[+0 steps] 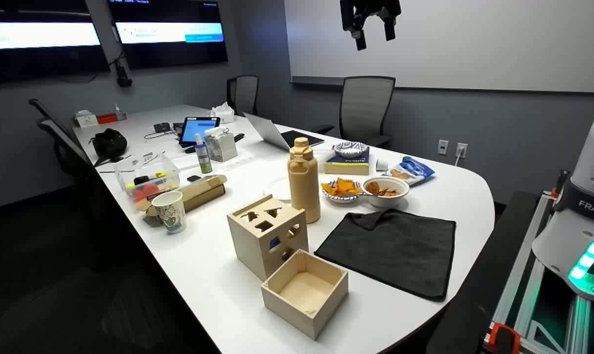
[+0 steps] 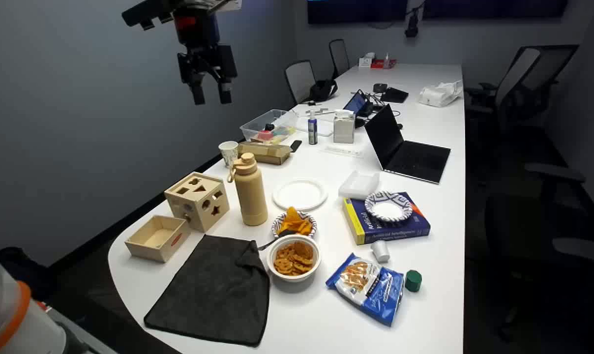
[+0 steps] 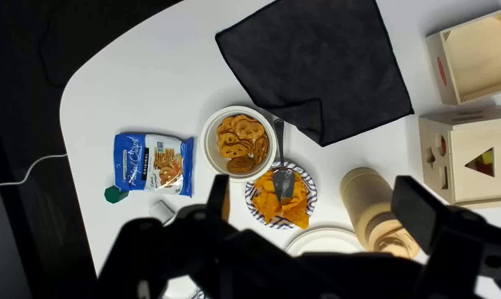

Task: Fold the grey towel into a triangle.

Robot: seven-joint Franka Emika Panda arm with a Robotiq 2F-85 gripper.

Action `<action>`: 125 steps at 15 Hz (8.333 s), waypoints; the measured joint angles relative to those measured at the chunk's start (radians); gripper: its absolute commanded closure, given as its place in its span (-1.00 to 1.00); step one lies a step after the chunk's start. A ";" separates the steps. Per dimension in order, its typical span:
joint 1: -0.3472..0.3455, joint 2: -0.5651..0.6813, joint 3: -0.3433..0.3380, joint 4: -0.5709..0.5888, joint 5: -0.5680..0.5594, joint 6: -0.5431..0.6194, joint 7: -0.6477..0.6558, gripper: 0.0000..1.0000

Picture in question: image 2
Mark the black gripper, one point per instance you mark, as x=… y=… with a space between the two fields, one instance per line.
x=207 y=60

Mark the grey towel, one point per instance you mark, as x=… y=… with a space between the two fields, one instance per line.
x=215 y=292

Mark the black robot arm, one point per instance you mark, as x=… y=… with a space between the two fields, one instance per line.
x=193 y=18

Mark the white paper cup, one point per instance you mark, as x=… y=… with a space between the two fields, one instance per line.
x=229 y=152

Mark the clear plastic container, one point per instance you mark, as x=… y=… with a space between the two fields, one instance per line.
x=266 y=124

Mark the brown woven basket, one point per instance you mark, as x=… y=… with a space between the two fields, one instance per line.
x=266 y=152

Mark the grey mesh office chair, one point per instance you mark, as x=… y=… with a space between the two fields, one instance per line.
x=339 y=56
x=299 y=79

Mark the small black remote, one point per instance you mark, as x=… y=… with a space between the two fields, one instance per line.
x=295 y=144

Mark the wooden shape sorter cube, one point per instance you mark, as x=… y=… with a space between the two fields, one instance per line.
x=199 y=199

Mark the blue drink can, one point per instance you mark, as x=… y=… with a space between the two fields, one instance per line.
x=313 y=130

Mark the beige water bottle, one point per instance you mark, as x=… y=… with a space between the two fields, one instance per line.
x=250 y=193

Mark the black bag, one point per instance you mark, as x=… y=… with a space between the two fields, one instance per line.
x=323 y=89

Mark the white round plate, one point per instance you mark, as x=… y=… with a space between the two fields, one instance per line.
x=299 y=195

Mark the white carton box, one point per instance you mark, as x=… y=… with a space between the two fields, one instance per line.
x=343 y=128

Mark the blue tablet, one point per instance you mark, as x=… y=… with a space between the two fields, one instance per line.
x=356 y=103

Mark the shallow wooden tray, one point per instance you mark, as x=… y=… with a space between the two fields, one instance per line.
x=156 y=238

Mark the small dish of orange chips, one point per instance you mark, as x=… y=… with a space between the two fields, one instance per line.
x=293 y=225

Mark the small white box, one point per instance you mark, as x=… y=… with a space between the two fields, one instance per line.
x=364 y=61

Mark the black pouch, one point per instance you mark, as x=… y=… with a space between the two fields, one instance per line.
x=394 y=95

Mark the white bowl of chips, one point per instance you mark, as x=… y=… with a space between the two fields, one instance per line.
x=293 y=260

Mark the black laptop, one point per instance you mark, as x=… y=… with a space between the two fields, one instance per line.
x=408 y=156

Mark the white fluted paper bowl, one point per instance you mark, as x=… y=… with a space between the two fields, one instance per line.
x=388 y=207

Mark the blue and yellow box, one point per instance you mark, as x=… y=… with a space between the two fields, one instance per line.
x=392 y=231

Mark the white crumpled plastic bag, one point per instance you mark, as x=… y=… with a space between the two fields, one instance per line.
x=441 y=93

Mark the small white cup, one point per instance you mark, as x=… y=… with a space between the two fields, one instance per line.
x=380 y=252

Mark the blue and white snack bag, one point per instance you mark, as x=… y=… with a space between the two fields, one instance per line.
x=368 y=288

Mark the green bottle cap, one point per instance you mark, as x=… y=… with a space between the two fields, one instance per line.
x=413 y=280

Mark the white cylinder with orange band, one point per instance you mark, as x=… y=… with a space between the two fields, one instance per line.
x=8 y=315

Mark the black office chair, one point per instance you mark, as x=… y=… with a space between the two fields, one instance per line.
x=559 y=217
x=520 y=79

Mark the dark wall screen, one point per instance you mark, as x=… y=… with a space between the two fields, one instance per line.
x=441 y=8

